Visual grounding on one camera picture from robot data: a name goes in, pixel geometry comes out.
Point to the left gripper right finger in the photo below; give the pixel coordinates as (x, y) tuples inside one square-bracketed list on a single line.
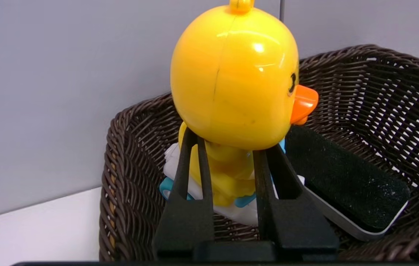
[(290, 210)]

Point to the black whiteboard eraser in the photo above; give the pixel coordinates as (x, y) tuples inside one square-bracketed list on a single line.
[(346, 181)]

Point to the yellow duck toy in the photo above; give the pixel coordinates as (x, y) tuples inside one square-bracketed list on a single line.
[(235, 77)]

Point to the dark brown wicker basket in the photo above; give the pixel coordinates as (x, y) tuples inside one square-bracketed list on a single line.
[(379, 92)]

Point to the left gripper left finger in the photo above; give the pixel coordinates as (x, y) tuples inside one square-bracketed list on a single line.
[(189, 207)]

